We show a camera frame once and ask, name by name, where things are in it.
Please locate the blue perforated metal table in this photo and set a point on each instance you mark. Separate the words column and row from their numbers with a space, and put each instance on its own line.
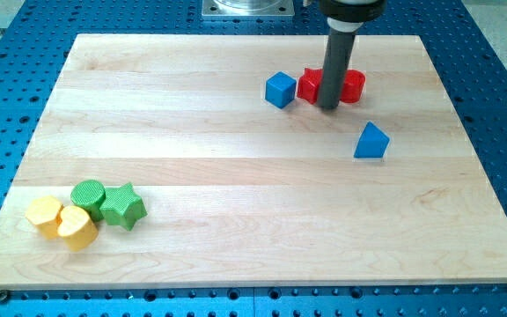
column 36, row 43

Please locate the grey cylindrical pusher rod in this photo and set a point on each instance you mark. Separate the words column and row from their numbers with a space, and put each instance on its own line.
column 335, row 66

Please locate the yellow hexagon block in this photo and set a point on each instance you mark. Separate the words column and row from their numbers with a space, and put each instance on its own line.
column 44, row 214

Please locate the green cylinder block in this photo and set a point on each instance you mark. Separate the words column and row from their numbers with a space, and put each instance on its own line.
column 89, row 195

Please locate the green star block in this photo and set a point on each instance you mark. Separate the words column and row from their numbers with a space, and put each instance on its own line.
column 123, row 206

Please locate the red heart block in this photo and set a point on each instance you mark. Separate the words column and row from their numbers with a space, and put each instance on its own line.
column 353, row 86

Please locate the yellow heart block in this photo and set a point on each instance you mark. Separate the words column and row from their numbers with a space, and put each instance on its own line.
column 76, row 228

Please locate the blue cube block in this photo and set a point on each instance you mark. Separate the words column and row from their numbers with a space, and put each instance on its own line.
column 280, row 89

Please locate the blue triangle block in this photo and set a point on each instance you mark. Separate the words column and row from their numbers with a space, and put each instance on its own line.
column 372, row 143

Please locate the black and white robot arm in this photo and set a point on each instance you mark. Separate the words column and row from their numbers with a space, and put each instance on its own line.
column 346, row 16

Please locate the light wooden board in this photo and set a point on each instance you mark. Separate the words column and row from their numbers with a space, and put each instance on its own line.
column 241, row 193

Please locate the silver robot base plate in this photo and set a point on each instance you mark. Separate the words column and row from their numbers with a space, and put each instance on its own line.
column 247, row 8

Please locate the red star block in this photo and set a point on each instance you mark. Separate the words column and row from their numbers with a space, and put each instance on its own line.
column 309, row 84

